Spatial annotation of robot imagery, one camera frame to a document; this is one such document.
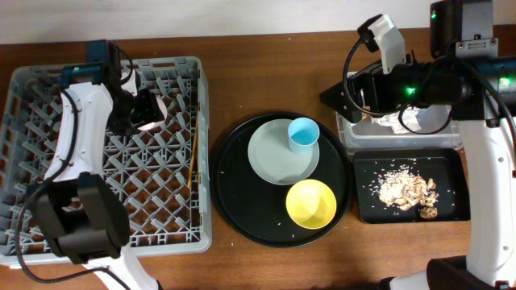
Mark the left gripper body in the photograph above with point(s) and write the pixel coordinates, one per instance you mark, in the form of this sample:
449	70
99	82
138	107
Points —
147	109

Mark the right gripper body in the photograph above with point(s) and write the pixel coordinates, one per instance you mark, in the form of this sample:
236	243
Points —
367	93

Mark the white tissue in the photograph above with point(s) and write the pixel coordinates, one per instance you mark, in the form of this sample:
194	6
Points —
391	121

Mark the pink cup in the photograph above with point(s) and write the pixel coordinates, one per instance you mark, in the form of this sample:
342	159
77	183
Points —
153	125

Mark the blue cup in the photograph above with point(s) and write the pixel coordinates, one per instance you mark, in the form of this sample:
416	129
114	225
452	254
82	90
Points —
303	134

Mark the food scraps and rice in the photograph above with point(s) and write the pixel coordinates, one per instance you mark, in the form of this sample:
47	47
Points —
399	189

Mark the grey plate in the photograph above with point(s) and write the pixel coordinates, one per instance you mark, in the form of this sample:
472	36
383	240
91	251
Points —
271	158

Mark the yellow bowl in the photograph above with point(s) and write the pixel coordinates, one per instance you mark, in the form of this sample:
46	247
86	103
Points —
311	204

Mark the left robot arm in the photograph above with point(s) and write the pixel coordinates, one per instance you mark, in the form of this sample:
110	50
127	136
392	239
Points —
80	217

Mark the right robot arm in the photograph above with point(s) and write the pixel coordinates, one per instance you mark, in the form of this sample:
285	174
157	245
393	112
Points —
467	74

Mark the grey dishwasher rack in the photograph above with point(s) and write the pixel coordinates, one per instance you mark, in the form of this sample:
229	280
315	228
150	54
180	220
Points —
161	176

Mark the clear plastic bin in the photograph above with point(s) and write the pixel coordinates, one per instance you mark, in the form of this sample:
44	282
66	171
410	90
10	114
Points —
368	135

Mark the black rectangular tray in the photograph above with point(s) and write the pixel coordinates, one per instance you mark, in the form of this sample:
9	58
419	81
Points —
375	169

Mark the round black tray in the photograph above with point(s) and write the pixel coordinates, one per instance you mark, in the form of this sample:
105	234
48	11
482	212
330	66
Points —
256	208

